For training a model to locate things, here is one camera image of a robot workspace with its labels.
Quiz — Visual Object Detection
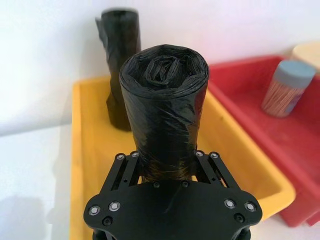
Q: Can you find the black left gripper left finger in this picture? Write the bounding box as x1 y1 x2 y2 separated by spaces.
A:
99 150 141 196

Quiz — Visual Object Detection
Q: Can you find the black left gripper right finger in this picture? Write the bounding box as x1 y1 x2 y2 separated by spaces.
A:
194 149 241 193

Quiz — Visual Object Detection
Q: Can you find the black garbage bag roll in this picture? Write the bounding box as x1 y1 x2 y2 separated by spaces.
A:
118 43 210 184
94 8 142 132

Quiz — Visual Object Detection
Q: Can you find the yellow plastic bin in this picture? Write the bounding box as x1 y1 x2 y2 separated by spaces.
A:
71 76 297 240

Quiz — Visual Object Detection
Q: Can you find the red plastic bin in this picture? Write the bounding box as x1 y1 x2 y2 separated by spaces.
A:
206 55 320 228

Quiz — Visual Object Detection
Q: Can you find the toothpick jar with grey lid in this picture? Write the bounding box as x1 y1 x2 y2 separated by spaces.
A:
261 59 316 118

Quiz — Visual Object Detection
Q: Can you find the cream round container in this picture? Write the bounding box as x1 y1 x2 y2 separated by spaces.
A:
291 41 320 73

